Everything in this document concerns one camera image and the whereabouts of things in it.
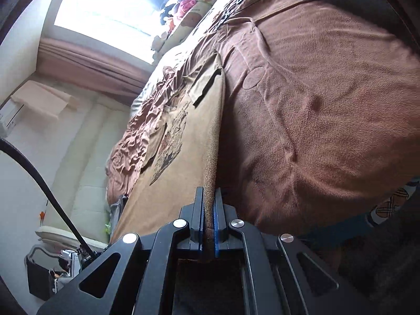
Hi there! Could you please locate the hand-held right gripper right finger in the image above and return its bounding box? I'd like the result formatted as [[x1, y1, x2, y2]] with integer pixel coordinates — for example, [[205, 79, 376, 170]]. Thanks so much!
[[213, 187, 373, 315]]

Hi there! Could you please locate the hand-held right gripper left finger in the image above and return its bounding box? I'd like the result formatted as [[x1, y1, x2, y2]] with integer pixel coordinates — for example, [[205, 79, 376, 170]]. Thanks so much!
[[36, 187, 206, 315]]

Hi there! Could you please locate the brown printed t-shirt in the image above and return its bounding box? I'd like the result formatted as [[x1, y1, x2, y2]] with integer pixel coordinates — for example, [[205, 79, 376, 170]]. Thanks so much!
[[110, 49, 227, 263]]

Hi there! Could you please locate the grey folded garment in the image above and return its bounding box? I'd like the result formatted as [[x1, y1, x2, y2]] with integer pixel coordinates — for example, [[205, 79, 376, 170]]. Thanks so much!
[[110, 194, 128, 233]]

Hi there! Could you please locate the cream padded headboard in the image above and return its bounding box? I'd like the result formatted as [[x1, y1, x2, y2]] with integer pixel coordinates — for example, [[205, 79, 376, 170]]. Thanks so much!
[[56, 100, 133, 246]]

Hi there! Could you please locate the bed with brown sheet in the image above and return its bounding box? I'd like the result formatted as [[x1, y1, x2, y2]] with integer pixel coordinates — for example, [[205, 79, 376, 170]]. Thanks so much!
[[105, 0, 420, 237]]

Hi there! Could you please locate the white bed sheet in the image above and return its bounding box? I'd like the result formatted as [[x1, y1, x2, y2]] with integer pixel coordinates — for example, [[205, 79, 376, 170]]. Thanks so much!
[[129, 46, 204, 115]]

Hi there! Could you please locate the black bin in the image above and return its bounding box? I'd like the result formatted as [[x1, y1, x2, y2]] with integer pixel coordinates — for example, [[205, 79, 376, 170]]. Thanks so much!
[[25, 246, 82, 302]]

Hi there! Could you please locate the pink curtain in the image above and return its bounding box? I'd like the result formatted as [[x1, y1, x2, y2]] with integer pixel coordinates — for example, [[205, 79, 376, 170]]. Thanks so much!
[[38, 38, 155, 97]]

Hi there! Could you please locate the cream hanging cloth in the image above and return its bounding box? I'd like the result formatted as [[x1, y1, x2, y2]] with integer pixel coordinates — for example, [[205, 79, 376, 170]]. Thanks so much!
[[11, 80, 79, 122]]

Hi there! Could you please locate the bear print pillow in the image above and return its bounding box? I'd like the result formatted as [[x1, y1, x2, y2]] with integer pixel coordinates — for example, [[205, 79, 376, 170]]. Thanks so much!
[[157, 0, 230, 60]]

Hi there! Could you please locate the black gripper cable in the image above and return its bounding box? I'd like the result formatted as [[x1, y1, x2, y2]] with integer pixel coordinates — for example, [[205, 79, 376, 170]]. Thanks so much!
[[0, 138, 99, 260]]

